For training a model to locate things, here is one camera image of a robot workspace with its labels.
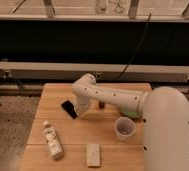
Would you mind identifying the black hanging cable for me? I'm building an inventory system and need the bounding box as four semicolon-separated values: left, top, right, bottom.
115;13;152;82

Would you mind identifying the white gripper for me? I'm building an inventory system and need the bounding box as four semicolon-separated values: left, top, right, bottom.
74;96;91;117

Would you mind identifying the green bowl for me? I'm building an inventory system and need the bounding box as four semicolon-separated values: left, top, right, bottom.
123;110;141;119

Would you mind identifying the white paper cup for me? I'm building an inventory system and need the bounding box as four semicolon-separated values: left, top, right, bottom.
115;117;135;141

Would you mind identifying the black rectangular eraser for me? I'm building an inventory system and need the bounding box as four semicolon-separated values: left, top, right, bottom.
61;100;77;119

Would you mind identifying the white rectangular block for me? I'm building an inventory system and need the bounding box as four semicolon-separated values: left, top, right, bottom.
86;144;101;167

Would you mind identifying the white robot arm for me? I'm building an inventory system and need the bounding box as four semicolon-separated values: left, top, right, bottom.
71;74;189;171

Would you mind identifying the white plastic bottle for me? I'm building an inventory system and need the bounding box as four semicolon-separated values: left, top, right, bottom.
43;121;63;160

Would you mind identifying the small red brown object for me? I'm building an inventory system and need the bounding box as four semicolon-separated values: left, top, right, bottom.
99;102;105;109

